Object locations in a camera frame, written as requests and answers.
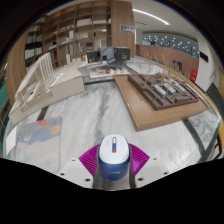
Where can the blue floral print mouse pad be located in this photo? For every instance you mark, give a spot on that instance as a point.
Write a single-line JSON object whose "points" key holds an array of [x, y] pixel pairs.
{"points": [[40, 143]]}

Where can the wooden shelf unit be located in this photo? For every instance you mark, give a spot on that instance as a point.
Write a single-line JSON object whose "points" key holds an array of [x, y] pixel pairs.
{"points": [[83, 23]]}

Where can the dark grey building model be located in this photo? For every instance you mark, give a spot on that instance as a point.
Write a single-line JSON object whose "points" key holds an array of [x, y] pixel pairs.
{"points": [[115, 54]]}

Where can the hanging white sign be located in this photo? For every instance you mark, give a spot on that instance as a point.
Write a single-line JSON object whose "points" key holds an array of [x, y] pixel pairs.
{"points": [[127, 28]]}

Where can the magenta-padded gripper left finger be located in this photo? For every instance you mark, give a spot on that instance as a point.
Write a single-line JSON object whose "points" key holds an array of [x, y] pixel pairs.
{"points": [[87, 163]]}

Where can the shelf unit with coloured books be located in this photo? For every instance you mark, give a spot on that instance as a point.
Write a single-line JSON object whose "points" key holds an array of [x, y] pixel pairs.
{"points": [[3, 93]]}

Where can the white and blue computer mouse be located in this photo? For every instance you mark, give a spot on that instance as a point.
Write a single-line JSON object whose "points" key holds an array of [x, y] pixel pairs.
{"points": [[114, 153]]}

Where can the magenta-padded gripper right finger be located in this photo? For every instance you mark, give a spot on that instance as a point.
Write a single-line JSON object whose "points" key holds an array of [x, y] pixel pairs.
{"points": [[139, 162]]}

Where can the white stepped architectural model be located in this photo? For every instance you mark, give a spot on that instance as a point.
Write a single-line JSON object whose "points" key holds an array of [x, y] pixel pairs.
{"points": [[46, 86]]}

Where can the flat white site model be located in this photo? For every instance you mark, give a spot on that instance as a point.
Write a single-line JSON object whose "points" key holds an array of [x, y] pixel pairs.
{"points": [[110, 71]]}

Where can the group of small ceiling lights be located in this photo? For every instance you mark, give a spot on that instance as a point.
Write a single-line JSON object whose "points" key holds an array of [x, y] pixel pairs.
{"points": [[173, 41]]}

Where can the brown model on wooden board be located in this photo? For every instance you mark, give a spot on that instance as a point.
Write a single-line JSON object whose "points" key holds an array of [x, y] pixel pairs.
{"points": [[156, 100]]}

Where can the red wall sign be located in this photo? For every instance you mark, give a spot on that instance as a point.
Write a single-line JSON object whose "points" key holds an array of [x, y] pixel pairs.
{"points": [[193, 75]]}

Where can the long ceiling light strip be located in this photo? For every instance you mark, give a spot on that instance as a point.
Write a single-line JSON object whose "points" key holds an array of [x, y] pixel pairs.
{"points": [[150, 15]]}

